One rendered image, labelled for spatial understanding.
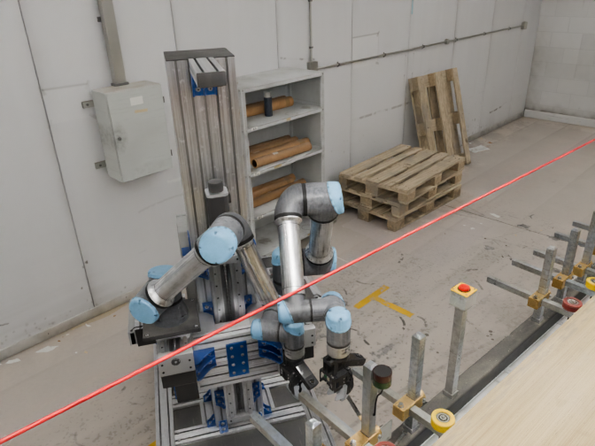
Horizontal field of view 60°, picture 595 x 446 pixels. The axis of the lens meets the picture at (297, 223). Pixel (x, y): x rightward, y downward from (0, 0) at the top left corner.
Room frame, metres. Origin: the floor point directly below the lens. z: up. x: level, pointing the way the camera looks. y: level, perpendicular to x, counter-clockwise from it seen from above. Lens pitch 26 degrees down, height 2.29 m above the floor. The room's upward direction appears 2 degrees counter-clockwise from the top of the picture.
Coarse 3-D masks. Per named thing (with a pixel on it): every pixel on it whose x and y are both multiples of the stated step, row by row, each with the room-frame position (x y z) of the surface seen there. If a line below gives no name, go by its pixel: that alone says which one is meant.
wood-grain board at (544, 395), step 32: (576, 320) 1.79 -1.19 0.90; (544, 352) 1.60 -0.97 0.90; (576, 352) 1.59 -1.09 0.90; (512, 384) 1.43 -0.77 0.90; (544, 384) 1.42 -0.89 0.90; (576, 384) 1.42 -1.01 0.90; (480, 416) 1.29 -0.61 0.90; (512, 416) 1.28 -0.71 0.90; (544, 416) 1.28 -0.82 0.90; (576, 416) 1.27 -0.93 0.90
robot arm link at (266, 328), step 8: (264, 312) 1.58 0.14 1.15; (272, 312) 1.57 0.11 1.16; (256, 320) 1.52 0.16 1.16; (264, 320) 1.52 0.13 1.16; (272, 320) 1.52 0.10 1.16; (256, 328) 1.49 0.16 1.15; (264, 328) 1.49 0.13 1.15; (272, 328) 1.48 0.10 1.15; (256, 336) 1.48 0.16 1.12; (264, 336) 1.48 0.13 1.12; (272, 336) 1.47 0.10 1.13
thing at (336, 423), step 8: (304, 392) 1.47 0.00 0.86; (304, 400) 1.43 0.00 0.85; (312, 400) 1.42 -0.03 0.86; (312, 408) 1.40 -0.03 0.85; (320, 408) 1.38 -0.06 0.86; (320, 416) 1.37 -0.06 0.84; (328, 416) 1.35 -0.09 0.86; (328, 424) 1.33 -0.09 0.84; (336, 424) 1.31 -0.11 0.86; (344, 424) 1.31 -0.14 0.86; (344, 432) 1.27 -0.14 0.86; (352, 432) 1.27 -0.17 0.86
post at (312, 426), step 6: (312, 420) 1.10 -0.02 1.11; (318, 420) 1.10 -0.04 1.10; (306, 426) 1.10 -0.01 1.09; (312, 426) 1.09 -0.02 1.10; (318, 426) 1.09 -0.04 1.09; (306, 432) 1.10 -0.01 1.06; (312, 432) 1.08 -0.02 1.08; (318, 432) 1.09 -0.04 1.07; (306, 438) 1.10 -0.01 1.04; (312, 438) 1.08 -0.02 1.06; (318, 438) 1.09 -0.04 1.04; (306, 444) 1.10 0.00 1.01; (312, 444) 1.08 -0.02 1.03; (318, 444) 1.09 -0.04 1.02
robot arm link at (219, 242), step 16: (224, 224) 1.54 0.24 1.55; (240, 224) 1.59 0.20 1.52; (208, 240) 1.48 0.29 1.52; (224, 240) 1.47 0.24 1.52; (240, 240) 1.55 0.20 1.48; (192, 256) 1.52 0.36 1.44; (208, 256) 1.47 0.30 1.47; (224, 256) 1.47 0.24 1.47; (176, 272) 1.53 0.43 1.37; (192, 272) 1.52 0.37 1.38; (144, 288) 1.58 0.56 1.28; (160, 288) 1.54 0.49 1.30; (176, 288) 1.53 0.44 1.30; (144, 304) 1.52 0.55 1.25; (160, 304) 1.53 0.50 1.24; (144, 320) 1.54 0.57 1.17
